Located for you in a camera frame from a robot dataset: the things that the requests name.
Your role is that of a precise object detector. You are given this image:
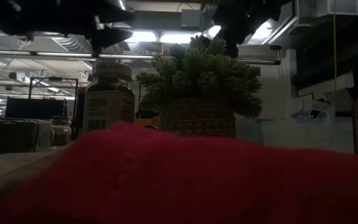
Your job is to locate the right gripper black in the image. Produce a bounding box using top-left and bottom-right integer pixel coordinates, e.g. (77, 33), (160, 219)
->
(213, 0), (291, 58)

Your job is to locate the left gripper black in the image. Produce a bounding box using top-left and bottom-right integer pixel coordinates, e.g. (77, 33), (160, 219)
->
(42, 0), (134, 57)

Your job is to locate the white-lid labelled spice jar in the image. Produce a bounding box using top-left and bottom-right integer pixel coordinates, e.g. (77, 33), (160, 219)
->
(82, 60), (135, 134)

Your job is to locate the bright ceiling lamp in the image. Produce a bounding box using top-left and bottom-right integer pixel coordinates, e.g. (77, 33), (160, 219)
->
(159, 32), (202, 44)
(126, 30), (158, 44)

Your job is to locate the green artificial potted plant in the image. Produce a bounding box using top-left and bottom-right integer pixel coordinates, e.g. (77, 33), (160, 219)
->
(135, 34), (264, 138)

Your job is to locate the grey ceiling box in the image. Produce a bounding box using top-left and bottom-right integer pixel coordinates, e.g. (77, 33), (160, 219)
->
(181, 9), (202, 28)

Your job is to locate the long ceiling tube lamp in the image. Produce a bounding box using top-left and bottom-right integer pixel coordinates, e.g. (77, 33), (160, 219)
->
(0, 49), (155, 60)

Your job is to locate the black monitor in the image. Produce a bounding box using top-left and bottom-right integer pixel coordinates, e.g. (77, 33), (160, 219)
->
(4, 96), (67, 120)

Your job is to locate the white ceiling box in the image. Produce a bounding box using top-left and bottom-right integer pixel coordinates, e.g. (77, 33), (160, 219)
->
(315, 0), (358, 17)

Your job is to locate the light grey plastic bin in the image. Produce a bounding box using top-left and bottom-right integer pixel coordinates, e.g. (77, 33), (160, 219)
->
(261, 98), (356, 156)

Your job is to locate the red cloth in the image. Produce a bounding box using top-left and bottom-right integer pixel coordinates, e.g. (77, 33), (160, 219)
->
(0, 121), (358, 224)

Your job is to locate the woven basket on left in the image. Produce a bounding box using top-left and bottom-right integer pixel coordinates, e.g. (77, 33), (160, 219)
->
(0, 116), (55, 156)

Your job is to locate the beige cloth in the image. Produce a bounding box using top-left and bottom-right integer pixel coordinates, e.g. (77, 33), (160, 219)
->
(0, 148), (74, 215)

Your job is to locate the white air duct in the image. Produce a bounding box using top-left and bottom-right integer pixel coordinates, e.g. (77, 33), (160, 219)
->
(237, 43), (282, 65)

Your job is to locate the small silver round duct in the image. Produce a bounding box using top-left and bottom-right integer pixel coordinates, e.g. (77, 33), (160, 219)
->
(116, 0), (131, 11)

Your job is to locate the large silver spiral duct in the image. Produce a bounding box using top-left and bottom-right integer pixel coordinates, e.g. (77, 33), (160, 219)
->
(50, 36), (93, 54)

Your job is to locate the black metal frame stand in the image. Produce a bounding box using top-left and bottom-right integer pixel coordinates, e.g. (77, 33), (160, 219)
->
(28, 77), (80, 124)

